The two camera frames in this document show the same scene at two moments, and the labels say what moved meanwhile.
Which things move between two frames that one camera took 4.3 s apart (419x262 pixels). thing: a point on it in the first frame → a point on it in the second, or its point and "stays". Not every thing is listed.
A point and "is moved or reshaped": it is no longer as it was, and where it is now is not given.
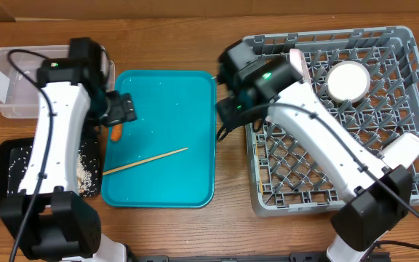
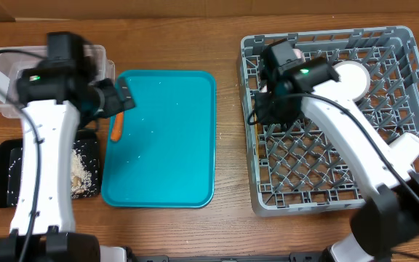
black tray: [11, 159] stays
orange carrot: [116, 132] stays
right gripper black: [235, 118] → [269, 116]
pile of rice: [86, 169] → [81, 180]
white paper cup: [402, 151] stays
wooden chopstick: [259, 172] is moved or reshaped
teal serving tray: [174, 110] stays
